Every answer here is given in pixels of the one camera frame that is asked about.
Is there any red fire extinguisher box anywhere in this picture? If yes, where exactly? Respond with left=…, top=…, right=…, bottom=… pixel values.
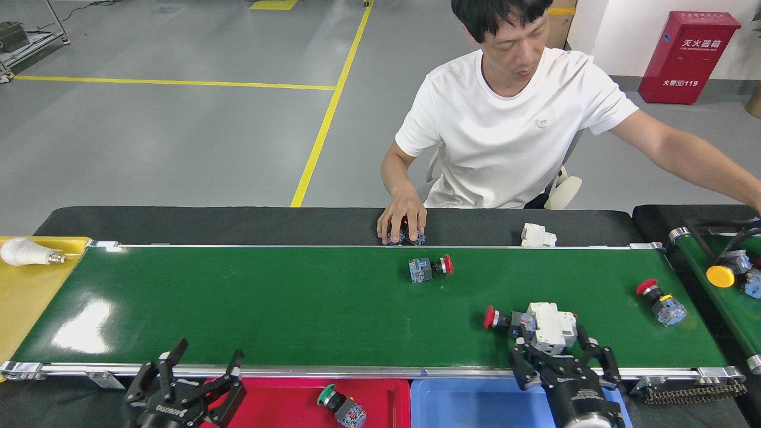
left=638, top=11, right=742, bottom=105

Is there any person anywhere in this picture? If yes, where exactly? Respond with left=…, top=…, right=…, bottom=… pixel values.
left=395, top=0, right=640, bottom=210

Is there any red plastic bin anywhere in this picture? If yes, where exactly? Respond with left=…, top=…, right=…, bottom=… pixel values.
left=202, top=377, right=412, bottom=428

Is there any blue plastic bin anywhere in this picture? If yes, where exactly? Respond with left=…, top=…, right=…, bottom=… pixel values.
left=410, top=377, right=634, bottom=428

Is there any black conveyor drive chain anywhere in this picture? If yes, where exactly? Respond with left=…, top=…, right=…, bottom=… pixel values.
left=633, top=377, right=749, bottom=405

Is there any black triangular guide bracket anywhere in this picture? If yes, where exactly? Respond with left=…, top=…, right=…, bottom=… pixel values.
left=683, top=219, right=761, bottom=265

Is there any person's right hand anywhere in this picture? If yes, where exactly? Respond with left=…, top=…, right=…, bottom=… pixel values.
left=376, top=185, right=427, bottom=246

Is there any brown cardboard box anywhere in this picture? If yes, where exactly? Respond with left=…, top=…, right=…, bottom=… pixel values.
left=545, top=0, right=578, bottom=50

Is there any white light bulb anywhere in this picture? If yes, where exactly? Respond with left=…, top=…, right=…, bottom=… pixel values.
left=0, top=238, right=67, bottom=266

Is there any green conveyor belt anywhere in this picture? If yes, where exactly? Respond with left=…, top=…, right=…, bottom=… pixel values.
left=0, top=240, right=749, bottom=390

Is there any short green feeder conveyor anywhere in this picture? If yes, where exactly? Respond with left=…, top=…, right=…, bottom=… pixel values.
left=669, top=219, right=761, bottom=375

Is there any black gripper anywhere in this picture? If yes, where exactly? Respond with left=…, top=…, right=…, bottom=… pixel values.
left=510, top=325, right=627, bottom=428
left=125, top=338, right=247, bottom=428

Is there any yellow push button switch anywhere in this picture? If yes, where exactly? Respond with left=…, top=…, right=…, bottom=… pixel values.
left=706, top=250, right=753, bottom=289

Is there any white circuit breaker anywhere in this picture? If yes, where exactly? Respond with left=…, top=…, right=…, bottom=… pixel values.
left=521, top=223, right=558, bottom=247
left=526, top=302, right=578, bottom=356

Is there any potted plant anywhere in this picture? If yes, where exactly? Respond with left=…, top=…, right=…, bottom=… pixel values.
left=746, top=9, right=761, bottom=118

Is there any red mushroom push button switch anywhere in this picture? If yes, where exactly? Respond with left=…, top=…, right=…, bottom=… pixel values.
left=740, top=259, right=761, bottom=299
left=636, top=278, right=688, bottom=328
left=483, top=305, right=536, bottom=339
left=408, top=254, right=454, bottom=284

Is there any yellow plastic tray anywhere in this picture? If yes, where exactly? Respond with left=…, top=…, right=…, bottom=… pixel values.
left=0, top=236, right=93, bottom=381

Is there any long black table cover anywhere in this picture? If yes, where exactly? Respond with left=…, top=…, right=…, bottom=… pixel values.
left=34, top=206, right=646, bottom=247

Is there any green push button switch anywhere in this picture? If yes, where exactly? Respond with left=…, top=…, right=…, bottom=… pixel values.
left=317, top=384, right=367, bottom=428

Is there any metal trolley rack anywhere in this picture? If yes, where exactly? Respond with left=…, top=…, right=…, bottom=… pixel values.
left=0, top=0, right=70, bottom=84

